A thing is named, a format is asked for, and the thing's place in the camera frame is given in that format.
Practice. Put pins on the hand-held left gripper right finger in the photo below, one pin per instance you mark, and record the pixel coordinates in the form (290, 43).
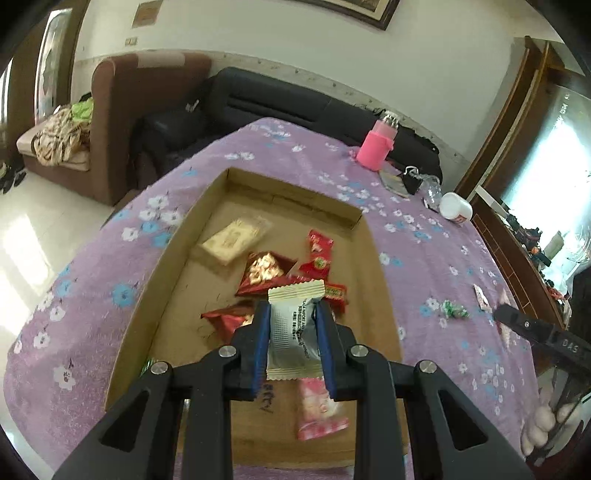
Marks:
(325, 355)

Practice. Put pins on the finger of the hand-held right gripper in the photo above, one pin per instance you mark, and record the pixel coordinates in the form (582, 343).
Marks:
(521, 321)

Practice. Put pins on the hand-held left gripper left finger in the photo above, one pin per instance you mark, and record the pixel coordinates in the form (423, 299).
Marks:
(258, 355)

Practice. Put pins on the silver white snack packet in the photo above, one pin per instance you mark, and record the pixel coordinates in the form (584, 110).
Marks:
(293, 332)

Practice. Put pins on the dark red gold snack packet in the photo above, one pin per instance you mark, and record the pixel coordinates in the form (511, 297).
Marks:
(263, 272)
(231, 318)

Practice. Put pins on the pink snack packet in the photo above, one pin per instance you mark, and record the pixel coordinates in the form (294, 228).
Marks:
(318, 410)

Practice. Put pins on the red snack packet green label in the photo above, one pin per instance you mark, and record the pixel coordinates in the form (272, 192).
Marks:
(336, 293)

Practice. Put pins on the shallow cardboard box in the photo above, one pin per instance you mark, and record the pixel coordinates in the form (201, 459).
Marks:
(203, 286)

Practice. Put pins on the bright red snack packet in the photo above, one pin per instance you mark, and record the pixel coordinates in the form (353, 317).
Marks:
(318, 251)

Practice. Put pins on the beige snack packet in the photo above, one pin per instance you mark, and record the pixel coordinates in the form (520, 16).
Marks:
(233, 237)

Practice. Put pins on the person's right hand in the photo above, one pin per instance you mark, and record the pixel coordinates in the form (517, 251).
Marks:
(547, 420)

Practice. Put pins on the small pink white packet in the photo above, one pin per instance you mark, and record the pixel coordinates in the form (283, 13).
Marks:
(482, 296)

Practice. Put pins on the green white wrapped candy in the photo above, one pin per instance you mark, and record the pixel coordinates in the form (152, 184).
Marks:
(454, 309)

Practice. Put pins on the dark cluttered trinkets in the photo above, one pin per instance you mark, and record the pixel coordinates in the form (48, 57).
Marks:
(526, 235)

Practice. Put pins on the white cup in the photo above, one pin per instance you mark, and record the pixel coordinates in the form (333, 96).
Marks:
(455, 206)

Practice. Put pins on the clear plastic bottle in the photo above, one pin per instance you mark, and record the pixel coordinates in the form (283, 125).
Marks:
(432, 194)

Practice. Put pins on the bright glass pane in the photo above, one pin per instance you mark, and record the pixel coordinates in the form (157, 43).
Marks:
(554, 152)

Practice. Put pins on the black binder clip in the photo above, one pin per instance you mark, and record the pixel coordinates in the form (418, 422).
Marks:
(412, 181)

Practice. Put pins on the purple floral blanket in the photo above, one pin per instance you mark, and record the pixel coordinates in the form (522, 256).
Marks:
(92, 286)

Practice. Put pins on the wooden cabinet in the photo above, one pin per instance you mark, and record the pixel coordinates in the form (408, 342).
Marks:
(517, 138)

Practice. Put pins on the small grey packet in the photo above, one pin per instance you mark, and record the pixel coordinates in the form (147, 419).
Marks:
(392, 182)

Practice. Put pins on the pink sleeved bottle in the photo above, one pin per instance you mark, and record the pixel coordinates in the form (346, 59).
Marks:
(376, 145)

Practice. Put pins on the black sofa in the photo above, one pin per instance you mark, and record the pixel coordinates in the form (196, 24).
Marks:
(277, 99)

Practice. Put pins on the brown armchair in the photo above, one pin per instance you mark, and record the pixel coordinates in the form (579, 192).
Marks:
(120, 106)

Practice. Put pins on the patterned beige cloth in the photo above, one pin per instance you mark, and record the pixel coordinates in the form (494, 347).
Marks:
(60, 138)

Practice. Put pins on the green cloth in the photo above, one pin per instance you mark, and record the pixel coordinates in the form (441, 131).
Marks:
(83, 109)

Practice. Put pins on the dark shoes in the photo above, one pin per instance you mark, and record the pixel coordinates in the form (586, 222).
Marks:
(11, 177)

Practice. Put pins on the dark framed picture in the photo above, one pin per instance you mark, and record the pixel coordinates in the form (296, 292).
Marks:
(360, 11)

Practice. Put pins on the framed wall mirror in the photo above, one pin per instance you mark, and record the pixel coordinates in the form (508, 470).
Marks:
(53, 64)

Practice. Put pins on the small wall plaque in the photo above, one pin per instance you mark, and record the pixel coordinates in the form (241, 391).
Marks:
(147, 14)

